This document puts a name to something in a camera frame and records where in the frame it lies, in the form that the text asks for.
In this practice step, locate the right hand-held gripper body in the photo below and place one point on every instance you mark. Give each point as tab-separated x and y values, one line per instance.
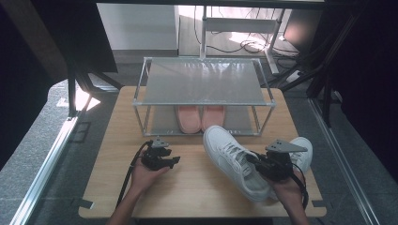
278	167

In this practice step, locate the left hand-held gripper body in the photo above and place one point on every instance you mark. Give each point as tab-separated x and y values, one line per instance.
153	159

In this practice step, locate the white sneaker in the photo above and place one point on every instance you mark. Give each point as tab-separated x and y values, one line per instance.
305	161
225	150

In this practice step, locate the pink slipper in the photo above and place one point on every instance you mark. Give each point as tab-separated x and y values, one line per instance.
188	120
212	117

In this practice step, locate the clear two-tier shoe rack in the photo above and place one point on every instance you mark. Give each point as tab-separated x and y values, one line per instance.
203	81

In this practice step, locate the person's left hand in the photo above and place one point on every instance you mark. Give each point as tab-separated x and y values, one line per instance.
142	178

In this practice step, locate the person's right hand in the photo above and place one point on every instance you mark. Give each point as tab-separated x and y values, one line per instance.
291	192

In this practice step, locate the black metal stand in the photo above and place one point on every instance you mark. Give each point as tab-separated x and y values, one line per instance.
327	103
72	93

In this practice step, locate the white power strip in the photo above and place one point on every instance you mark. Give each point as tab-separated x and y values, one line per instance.
294	76

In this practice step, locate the white cabinet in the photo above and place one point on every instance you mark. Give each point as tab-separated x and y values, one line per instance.
137	28

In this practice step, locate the black computer case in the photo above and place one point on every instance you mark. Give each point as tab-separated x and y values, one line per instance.
300	34

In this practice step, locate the black curtain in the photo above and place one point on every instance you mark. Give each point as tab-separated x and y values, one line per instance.
375	78
84	34

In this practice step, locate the aluminium rail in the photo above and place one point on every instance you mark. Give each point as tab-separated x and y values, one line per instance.
343	162
47	170

